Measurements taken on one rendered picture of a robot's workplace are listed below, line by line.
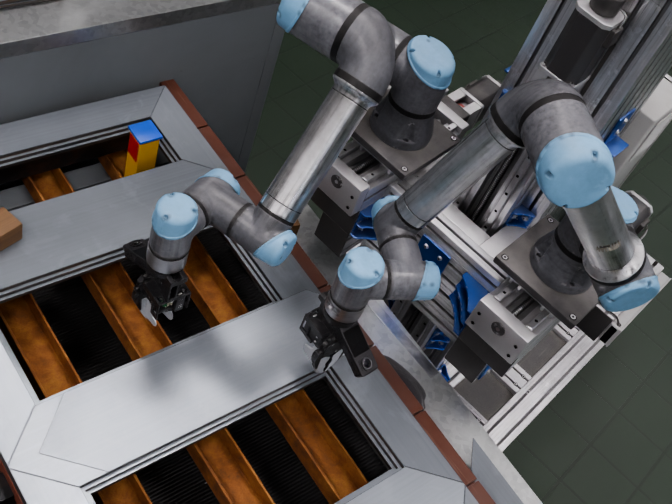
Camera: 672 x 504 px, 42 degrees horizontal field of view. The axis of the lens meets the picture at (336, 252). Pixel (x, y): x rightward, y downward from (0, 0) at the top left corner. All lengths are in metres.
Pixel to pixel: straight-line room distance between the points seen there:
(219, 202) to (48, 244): 0.47
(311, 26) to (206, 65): 0.86
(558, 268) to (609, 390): 1.44
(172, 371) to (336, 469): 0.42
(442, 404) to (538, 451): 0.97
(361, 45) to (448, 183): 0.29
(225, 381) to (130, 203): 0.49
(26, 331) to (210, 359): 0.43
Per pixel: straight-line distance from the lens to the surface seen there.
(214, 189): 1.61
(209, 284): 2.11
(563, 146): 1.40
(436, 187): 1.61
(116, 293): 2.06
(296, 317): 1.90
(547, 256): 1.92
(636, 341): 3.51
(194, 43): 2.31
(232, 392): 1.77
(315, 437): 1.95
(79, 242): 1.93
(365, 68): 1.54
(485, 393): 2.77
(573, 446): 3.10
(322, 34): 1.56
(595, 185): 1.44
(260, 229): 1.57
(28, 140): 2.13
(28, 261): 1.90
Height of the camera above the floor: 2.36
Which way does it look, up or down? 48 degrees down
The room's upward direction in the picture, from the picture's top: 24 degrees clockwise
